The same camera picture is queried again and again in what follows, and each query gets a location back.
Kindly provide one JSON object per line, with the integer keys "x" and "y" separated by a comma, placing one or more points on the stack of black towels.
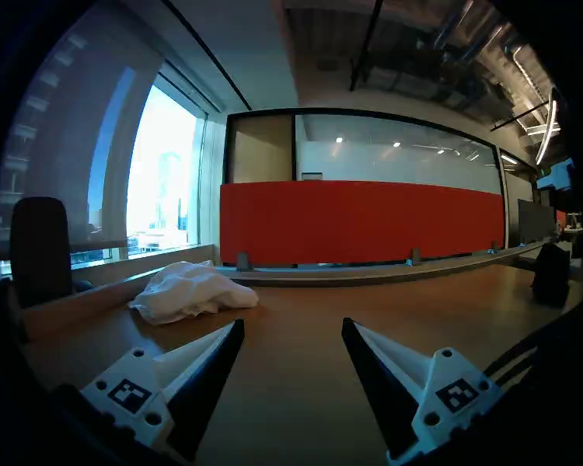
{"x": 551, "y": 274}

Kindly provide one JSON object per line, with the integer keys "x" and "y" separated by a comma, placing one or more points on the grey desk screen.
{"x": 535, "y": 222}

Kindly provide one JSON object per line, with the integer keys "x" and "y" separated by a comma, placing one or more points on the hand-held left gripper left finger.
{"x": 175, "y": 371}

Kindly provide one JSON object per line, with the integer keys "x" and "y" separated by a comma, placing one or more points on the black office chair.
{"x": 40, "y": 252}

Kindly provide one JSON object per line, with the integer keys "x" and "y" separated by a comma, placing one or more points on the red desk screen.
{"x": 359, "y": 221}

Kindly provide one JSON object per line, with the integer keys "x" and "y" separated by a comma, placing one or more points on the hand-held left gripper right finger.
{"x": 418, "y": 369}

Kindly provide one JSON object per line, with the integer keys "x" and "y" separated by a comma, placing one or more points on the heap of white towels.
{"x": 194, "y": 291}

